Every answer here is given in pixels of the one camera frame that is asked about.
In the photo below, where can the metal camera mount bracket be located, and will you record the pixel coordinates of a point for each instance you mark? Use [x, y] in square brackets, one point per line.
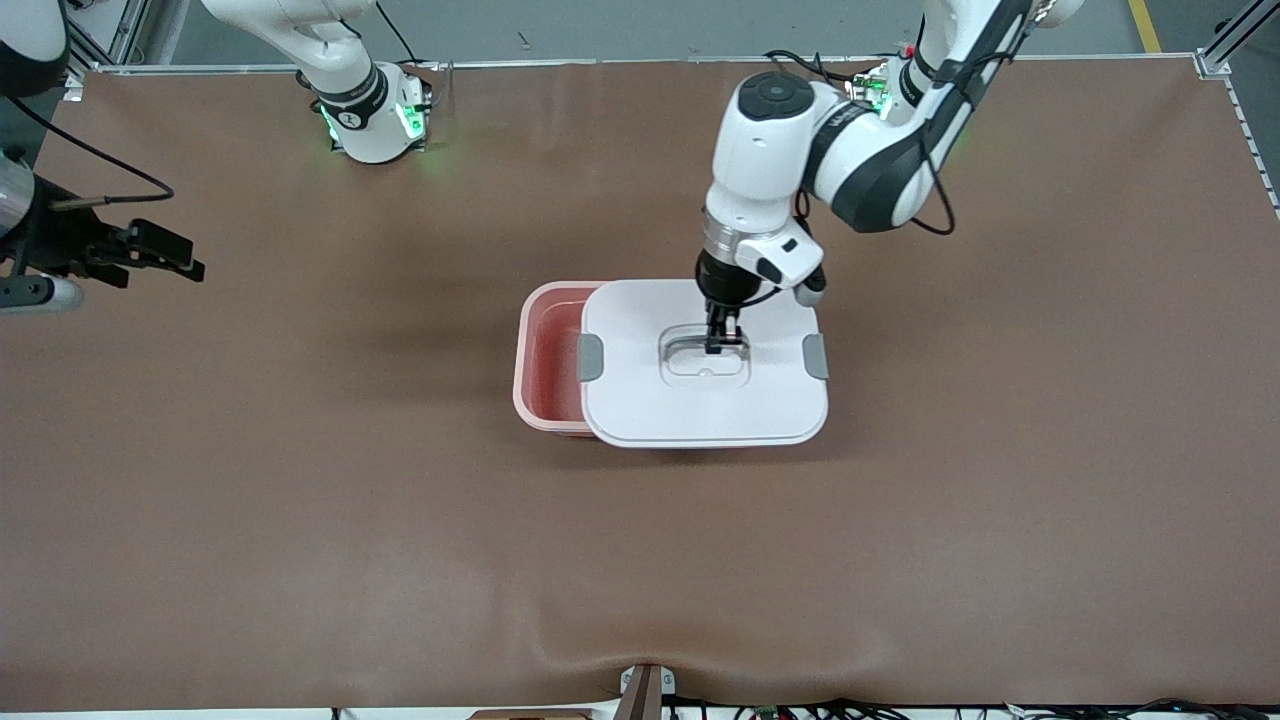
[640, 695]

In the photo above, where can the brown table mat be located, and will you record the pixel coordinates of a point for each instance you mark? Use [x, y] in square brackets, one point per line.
[900, 550]

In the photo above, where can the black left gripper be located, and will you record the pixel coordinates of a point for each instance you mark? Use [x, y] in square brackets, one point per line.
[722, 285]

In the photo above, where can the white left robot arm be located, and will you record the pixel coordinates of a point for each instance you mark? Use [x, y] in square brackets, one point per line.
[760, 160]

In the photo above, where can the white box lid grey clips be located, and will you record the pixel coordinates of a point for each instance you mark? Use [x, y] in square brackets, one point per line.
[700, 410]

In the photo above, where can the aluminium frame struts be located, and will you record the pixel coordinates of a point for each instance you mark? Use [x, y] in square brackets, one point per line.
[128, 35]

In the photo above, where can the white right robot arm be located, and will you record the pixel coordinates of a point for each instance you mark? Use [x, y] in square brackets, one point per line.
[368, 138]

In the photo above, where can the brown wooden board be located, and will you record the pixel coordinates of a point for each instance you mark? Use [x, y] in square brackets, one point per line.
[530, 714]

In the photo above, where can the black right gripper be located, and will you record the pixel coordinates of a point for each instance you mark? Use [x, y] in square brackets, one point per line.
[58, 243]

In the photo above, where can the aluminium frame post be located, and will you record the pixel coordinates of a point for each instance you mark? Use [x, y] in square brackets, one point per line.
[1213, 65]

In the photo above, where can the pink plastic box base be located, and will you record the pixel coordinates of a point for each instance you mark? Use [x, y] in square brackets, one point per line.
[550, 360]

